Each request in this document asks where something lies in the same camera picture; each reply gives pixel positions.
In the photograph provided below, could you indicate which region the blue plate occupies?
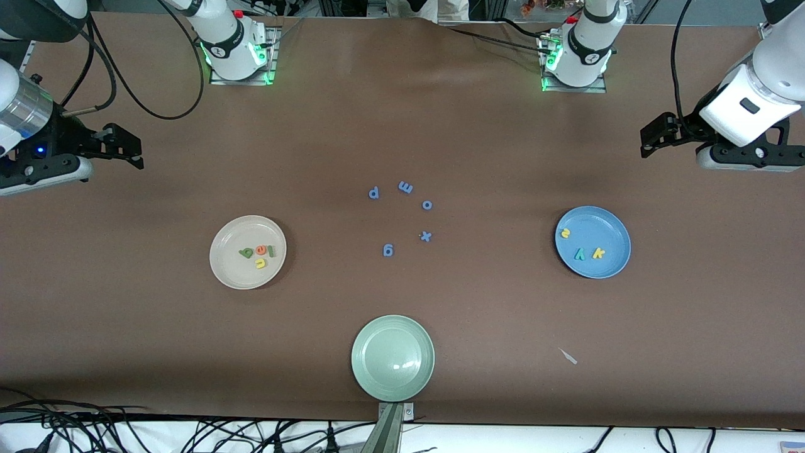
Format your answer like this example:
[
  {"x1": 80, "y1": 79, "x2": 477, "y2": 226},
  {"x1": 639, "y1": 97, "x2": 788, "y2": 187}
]
[{"x1": 554, "y1": 206, "x2": 631, "y2": 279}]

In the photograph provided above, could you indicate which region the beige plate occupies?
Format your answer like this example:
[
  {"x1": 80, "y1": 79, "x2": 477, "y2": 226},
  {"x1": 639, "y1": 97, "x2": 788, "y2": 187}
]
[{"x1": 209, "y1": 215, "x2": 287, "y2": 291}]

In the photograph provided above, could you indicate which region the person in beige clothes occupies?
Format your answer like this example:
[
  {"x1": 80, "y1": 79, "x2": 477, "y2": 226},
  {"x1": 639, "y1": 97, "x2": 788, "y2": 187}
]
[{"x1": 385, "y1": 0, "x2": 472, "y2": 23}]

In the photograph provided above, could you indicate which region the green plate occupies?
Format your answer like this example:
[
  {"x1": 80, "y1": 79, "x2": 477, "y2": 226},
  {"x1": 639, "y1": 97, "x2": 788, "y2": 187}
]
[{"x1": 351, "y1": 315, "x2": 436, "y2": 403}]

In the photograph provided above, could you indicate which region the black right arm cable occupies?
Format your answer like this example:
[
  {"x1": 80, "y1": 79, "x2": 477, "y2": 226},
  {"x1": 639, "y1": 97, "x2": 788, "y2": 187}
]
[{"x1": 60, "y1": 0, "x2": 207, "y2": 120}]

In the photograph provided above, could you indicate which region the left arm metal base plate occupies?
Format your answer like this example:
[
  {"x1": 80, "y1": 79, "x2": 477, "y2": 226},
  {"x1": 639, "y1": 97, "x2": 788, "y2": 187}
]
[{"x1": 540, "y1": 33, "x2": 608, "y2": 94}]

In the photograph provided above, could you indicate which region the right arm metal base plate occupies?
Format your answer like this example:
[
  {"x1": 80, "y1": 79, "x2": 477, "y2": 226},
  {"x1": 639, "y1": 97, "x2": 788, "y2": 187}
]
[{"x1": 209, "y1": 26, "x2": 278, "y2": 86}]

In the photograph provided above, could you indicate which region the black table cable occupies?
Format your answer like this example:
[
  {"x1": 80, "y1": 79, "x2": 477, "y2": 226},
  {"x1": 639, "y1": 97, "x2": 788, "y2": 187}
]
[{"x1": 443, "y1": 25, "x2": 555, "y2": 56}]

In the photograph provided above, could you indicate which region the black metal frame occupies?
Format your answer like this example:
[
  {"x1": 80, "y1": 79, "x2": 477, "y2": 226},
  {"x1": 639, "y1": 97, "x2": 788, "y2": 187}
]
[{"x1": 318, "y1": 0, "x2": 369, "y2": 17}]

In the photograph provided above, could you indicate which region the black floor cable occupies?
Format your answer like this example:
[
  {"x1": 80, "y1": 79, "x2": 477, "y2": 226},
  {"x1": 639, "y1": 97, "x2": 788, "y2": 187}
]
[
  {"x1": 654, "y1": 427, "x2": 718, "y2": 453},
  {"x1": 189, "y1": 418, "x2": 378, "y2": 453},
  {"x1": 0, "y1": 415, "x2": 147, "y2": 453},
  {"x1": 582, "y1": 427, "x2": 614, "y2": 453},
  {"x1": 0, "y1": 385, "x2": 155, "y2": 421}
]

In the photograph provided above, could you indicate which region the grey metal camera post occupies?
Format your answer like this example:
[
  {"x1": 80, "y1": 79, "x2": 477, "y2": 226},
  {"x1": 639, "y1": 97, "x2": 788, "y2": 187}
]
[{"x1": 361, "y1": 403, "x2": 415, "y2": 453}]

